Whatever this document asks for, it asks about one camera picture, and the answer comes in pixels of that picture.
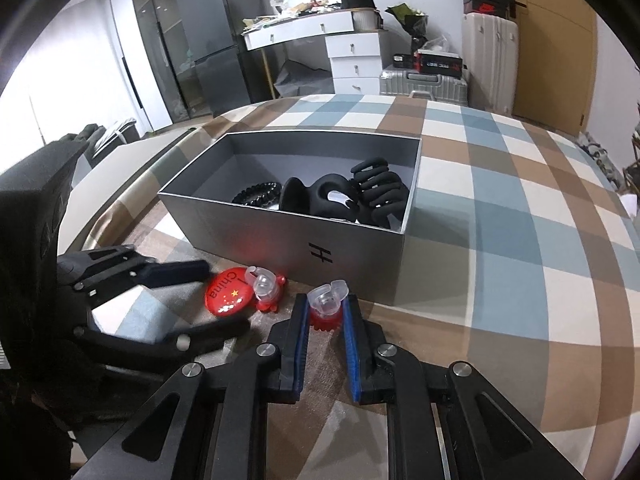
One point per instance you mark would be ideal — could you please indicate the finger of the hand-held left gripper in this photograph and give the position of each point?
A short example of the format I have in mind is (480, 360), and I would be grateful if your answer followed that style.
(170, 271)
(200, 337)

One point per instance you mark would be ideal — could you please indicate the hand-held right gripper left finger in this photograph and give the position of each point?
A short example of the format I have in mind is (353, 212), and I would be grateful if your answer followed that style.
(299, 347)

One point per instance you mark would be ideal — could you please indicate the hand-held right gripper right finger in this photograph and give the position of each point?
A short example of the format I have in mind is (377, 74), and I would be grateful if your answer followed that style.
(352, 347)

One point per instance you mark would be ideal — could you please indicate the small red clear hair clip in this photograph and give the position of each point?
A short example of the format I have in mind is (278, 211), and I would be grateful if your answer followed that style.
(326, 305)
(267, 290)

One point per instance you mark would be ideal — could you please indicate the red round badge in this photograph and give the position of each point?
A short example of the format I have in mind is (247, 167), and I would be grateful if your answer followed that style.
(229, 294)

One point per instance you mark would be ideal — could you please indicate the grey cardboard box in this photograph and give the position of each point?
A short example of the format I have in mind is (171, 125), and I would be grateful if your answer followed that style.
(330, 255)

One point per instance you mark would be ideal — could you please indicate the smooth black hair claw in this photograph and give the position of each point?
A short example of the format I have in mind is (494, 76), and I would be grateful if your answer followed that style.
(320, 199)

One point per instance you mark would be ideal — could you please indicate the toothed black hair claw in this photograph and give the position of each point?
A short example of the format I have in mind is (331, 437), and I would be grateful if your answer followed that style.
(382, 190)

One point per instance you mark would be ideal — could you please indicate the checked bed sheet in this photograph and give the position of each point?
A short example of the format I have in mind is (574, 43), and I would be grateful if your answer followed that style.
(500, 240)

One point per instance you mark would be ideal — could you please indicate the glass door cabinet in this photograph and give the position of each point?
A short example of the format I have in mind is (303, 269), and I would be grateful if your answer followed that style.
(155, 45)

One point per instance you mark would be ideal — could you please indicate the dark grey refrigerator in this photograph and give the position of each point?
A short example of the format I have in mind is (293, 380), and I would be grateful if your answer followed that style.
(215, 40)

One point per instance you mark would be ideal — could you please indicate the silver suitcase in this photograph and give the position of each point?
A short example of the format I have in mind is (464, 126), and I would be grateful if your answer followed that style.
(425, 85)

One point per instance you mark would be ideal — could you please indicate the white dressing table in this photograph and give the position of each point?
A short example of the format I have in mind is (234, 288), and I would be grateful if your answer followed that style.
(345, 42)

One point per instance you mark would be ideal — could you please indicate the small black box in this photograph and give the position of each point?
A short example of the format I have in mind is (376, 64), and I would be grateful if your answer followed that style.
(402, 60)

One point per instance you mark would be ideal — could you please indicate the black and red box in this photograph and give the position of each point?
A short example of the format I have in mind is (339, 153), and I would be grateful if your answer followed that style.
(440, 61)

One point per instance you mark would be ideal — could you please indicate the clear plastic bag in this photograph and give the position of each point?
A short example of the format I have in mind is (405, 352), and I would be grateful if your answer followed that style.
(435, 45)

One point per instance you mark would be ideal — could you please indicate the white suitcase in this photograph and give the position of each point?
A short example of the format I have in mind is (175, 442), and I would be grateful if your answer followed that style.
(490, 60)

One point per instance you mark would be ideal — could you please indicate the white ribbed canister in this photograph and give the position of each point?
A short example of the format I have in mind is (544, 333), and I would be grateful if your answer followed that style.
(366, 19)

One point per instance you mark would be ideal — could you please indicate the dark wrapped flower bouquet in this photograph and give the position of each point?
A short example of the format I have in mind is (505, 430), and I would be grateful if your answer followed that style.
(410, 22)

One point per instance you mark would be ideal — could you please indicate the wooden door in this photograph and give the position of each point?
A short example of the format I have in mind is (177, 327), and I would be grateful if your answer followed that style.
(550, 45)

